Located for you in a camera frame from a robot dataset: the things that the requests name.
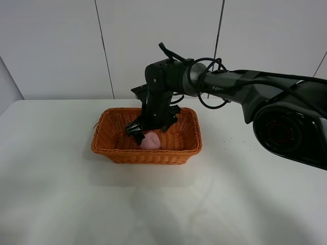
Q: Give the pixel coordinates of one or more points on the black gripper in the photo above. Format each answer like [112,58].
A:
[157,113]

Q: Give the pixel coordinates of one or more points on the pink peach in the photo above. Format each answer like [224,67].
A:
[150,142]

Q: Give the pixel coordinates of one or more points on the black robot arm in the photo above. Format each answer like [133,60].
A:
[287,112]

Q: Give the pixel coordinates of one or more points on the orange woven wicker basket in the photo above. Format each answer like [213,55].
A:
[177,145]

